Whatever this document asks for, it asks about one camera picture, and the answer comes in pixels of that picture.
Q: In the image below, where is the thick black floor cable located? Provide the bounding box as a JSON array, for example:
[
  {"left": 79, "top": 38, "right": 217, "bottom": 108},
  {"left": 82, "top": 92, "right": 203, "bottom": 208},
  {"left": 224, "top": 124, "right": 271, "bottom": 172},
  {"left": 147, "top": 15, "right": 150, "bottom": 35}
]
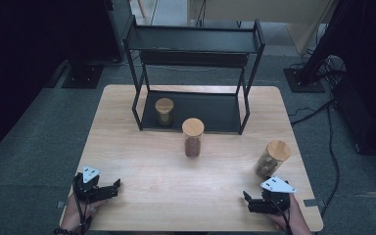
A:
[{"left": 290, "top": 100, "right": 336, "bottom": 127}]

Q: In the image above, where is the left hand-held gripper cable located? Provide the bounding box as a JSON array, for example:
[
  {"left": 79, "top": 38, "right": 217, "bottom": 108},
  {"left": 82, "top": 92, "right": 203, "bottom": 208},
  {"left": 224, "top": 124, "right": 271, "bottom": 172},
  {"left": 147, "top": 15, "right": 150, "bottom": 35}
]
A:
[{"left": 72, "top": 175, "right": 93, "bottom": 235}]

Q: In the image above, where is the person's left hand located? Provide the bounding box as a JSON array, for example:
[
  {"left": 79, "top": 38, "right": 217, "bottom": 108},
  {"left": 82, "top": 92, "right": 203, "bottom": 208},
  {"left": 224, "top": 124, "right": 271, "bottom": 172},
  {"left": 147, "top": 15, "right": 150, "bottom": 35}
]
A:
[{"left": 62, "top": 195, "right": 107, "bottom": 233}]

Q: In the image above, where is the dark bead bracelet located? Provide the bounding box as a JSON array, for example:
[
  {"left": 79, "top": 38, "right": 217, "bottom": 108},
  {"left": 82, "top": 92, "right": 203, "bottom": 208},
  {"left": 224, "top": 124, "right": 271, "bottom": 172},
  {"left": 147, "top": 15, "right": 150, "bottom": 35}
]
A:
[{"left": 52, "top": 227, "right": 79, "bottom": 235}]

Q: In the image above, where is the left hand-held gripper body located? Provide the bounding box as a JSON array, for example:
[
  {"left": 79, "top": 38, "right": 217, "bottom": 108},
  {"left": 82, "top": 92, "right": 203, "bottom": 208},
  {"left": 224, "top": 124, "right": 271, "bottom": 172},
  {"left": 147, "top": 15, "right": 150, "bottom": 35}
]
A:
[{"left": 72, "top": 165, "right": 116, "bottom": 204}]

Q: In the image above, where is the tall glass jar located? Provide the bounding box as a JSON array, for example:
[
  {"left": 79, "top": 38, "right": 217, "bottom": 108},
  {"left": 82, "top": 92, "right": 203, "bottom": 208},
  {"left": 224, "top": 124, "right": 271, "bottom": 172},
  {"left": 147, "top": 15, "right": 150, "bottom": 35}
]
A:
[{"left": 181, "top": 117, "right": 206, "bottom": 159}]

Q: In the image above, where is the dark curtain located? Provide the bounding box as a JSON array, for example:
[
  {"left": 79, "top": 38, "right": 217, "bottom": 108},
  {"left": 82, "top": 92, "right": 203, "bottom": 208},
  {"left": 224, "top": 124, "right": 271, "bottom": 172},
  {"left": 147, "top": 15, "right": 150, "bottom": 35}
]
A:
[{"left": 0, "top": 0, "right": 112, "bottom": 165}]

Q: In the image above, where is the black metal shelf rack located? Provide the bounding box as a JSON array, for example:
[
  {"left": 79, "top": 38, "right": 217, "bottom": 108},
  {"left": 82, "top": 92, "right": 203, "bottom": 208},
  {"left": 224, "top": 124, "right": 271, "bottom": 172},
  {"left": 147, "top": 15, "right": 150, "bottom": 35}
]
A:
[{"left": 122, "top": 19, "right": 266, "bottom": 136}]

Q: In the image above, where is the long black floor cable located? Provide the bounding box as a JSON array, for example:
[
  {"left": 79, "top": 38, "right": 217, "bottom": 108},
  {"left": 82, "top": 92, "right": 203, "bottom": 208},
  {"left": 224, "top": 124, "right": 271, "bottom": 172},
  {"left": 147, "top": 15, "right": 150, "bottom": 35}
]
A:
[{"left": 319, "top": 107, "right": 341, "bottom": 218}]

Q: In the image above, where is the person's right hand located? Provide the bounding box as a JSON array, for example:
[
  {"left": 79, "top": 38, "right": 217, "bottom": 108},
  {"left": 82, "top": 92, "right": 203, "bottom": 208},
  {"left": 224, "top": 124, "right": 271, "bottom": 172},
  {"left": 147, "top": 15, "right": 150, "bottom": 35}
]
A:
[{"left": 267, "top": 194, "right": 312, "bottom": 235}]

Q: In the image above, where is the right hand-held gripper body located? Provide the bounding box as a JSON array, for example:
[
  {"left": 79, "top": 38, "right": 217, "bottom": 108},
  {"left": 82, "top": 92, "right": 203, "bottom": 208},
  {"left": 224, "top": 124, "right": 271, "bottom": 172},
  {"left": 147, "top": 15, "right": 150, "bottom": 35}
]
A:
[{"left": 249, "top": 175, "right": 298, "bottom": 214}]

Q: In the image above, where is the small glass jar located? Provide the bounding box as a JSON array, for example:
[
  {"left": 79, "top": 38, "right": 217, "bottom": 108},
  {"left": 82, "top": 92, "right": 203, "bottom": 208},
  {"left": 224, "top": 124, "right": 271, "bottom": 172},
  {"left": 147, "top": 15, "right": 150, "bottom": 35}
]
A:
[{"left": 154, "top": 97, "right": 175, "bottom": 127}]

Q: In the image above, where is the black equipment box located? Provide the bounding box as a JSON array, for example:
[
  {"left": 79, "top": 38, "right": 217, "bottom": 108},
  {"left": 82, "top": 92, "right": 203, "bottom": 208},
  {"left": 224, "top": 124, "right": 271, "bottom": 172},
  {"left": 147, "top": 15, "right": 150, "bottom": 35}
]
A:
[{"left": 331, "top": 72, "right": 376, "bottom": 160}]

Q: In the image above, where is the glass jar of dried mushrooms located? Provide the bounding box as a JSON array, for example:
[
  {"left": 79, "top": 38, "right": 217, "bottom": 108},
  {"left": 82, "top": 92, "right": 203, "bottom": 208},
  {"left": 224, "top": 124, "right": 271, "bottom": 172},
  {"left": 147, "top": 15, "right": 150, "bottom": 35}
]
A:
[{"left": 254, "top": 139, "right": 292, "bottom": 180}]

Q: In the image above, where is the thin black floor cable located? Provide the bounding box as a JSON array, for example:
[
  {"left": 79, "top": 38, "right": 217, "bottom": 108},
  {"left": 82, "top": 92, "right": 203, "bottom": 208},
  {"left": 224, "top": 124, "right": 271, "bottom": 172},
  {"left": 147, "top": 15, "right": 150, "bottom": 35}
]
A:
[{"left": 288, "top": 107, "right": 316, "bottom": 117}]

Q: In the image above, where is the hand-held gripper cable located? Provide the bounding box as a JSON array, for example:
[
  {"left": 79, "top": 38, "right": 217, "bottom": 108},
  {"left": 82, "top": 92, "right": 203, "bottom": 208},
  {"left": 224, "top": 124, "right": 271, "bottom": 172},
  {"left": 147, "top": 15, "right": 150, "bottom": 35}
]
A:
[
  {"left": 267, "top": 197, "right": 293, "bottom": 235},
  {"left": 72, "top": 175, "right": 93, "bottom": 235}
]

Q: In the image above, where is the black floor stand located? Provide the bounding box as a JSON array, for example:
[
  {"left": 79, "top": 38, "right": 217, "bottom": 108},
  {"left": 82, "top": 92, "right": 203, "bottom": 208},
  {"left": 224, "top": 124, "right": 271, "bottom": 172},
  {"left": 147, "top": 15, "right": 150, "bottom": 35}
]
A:
[
  {"left": 62, "top": 55, "right": 105, "bottom": 90},
  {"left": 283, "top": 0, "right": 353, "bottom": 93}
]

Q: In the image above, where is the right hand-held gripper cable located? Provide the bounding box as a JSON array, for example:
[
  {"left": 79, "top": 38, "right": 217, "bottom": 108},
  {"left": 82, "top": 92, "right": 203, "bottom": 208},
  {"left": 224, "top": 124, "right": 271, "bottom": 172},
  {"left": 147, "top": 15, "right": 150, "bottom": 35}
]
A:
[{"left": 267, "top": 197, "right": 293, "bottom": 235}]

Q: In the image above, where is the black upright panel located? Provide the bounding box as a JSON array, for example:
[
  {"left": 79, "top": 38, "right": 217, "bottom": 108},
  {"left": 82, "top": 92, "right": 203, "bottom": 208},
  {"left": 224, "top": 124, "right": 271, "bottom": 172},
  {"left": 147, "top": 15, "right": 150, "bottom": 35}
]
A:
[{"left": 104, "top": 0, "right": 135, "bottom": 63}]

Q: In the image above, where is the beige wooden board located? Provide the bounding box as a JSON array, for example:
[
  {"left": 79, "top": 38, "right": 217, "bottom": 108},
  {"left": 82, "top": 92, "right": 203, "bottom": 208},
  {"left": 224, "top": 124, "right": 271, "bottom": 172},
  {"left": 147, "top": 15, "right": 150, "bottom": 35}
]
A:
[{"left": 187, "top": 0, "right": 336, "bottom": 55}]

